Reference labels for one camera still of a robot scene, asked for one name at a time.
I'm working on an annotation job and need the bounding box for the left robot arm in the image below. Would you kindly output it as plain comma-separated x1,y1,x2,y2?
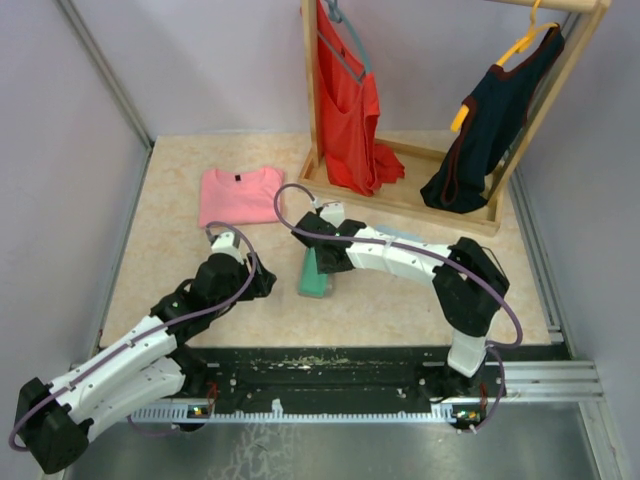
8,253,277,474

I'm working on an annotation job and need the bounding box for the light blue cleaning cloth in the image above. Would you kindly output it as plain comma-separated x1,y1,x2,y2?
375,225,401,237

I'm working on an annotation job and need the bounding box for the wooden clothes rack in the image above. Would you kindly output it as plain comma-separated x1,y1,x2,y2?
298,1,609,236

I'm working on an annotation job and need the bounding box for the pink folded t-shirt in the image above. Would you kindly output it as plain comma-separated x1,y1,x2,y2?
198,166,285,228

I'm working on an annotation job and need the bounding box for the red t-shirt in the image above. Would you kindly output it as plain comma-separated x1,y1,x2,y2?
316,1,405,197

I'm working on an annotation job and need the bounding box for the navy tank top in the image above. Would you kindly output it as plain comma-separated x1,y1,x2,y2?
420,24,565,214

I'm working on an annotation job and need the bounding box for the grey-blue hanger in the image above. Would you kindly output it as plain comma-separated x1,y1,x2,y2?
314,0,376,86

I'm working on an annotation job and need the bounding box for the yellow hanger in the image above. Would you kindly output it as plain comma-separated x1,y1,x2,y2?
450,0,560,132

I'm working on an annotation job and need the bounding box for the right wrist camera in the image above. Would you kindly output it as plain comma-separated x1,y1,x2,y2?
312,199,346,235

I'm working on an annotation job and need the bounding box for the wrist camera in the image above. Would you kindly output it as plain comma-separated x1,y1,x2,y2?
312,199,346,235
210,230,242,263

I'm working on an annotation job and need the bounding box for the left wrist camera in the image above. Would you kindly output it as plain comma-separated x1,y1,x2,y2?
210,230,242,263

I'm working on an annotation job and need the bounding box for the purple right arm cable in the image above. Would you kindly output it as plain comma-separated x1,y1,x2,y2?
273,183,525,434

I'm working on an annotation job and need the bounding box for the aluminium frame post left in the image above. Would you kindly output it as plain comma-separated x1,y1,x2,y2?
53,0,155,150

